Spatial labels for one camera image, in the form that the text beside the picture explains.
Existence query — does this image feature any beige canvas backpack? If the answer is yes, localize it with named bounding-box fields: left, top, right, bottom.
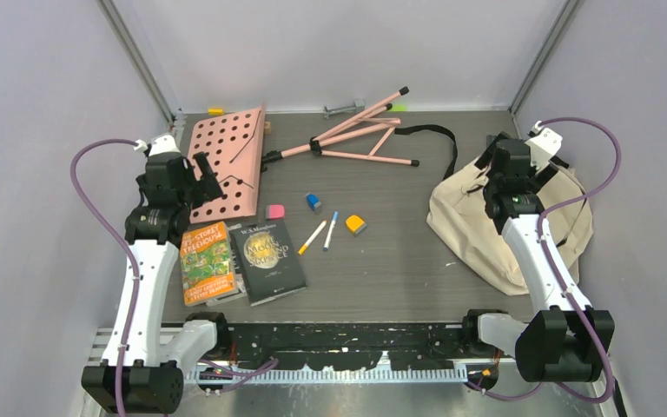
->
left=426, top=156, right=593, bottom=295

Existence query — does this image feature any black moon and sixpence book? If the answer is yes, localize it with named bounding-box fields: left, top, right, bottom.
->
left=230, top=220, right=307, bottom=306

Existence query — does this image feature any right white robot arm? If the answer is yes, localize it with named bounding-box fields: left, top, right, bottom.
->
left=460, top=134, right=615, bottom=383

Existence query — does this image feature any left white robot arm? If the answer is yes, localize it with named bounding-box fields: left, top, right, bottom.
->
left=81, top=150, right=232, bottom=416

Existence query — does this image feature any pink perforated music stand desk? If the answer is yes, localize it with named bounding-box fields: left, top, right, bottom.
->
left=188, top=105, right=266, bottom=224

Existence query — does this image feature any pink eraser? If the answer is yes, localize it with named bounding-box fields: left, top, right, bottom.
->
left=265, top=204, right=286, bottom=221

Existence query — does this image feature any orange treehouse book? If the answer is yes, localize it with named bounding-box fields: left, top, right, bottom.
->
left=180, top=222, right=245, bottom=307

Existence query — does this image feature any blue pencil sharpener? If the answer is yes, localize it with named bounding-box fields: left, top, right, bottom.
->
left=305, top=193, right=322, bottom=215

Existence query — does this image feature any white marker yellow cap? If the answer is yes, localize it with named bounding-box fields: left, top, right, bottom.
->
left=298, top=220, right=327, bottom=255

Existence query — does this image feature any pink folding stand tripod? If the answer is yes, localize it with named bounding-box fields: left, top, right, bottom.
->
left=261, top=86, right=419, bottom=171

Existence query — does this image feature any white marker blue cap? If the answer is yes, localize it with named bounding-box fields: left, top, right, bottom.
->
left=323, top=210, right=339, bottom=251

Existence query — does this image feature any grey metal bolt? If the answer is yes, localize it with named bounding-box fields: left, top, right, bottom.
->
left=322, top=99, right=366, bottom=120

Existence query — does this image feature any yellow pencil sharpener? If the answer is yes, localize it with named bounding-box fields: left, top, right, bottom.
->
left=345, top=215, right=367, bottom=236

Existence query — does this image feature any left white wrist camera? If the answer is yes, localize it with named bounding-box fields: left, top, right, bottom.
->
left=133, top=134, right=181, bottom=157

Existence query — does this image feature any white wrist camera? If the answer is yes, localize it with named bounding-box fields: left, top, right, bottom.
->
left=133, top=134, right=181, bottom=157
left=525, top=121, right=563, bottom=172

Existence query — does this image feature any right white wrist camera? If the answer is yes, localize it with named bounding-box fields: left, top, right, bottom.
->
left=525, top=121, right=563, bottom=172

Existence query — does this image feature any green block at wall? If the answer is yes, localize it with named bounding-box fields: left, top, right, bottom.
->
left=390, top=104, right=408, bottom=112

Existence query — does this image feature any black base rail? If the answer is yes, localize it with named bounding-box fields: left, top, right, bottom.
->
left=202, top=321, right=510, bottom=371

